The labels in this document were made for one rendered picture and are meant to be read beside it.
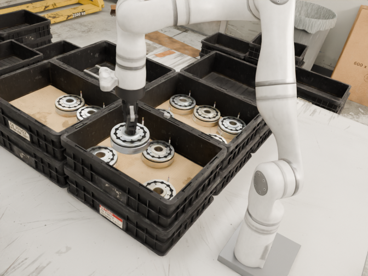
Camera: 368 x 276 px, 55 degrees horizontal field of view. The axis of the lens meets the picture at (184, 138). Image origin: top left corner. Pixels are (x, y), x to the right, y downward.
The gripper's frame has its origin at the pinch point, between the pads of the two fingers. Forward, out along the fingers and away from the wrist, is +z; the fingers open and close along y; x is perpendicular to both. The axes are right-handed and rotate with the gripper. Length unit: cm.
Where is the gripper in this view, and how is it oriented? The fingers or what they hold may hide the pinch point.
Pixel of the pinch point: (128, 128)
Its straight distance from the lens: 97.1
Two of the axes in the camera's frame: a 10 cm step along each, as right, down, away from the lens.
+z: -1.2, 7.9, 6.0
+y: -2.3, -6.1, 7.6
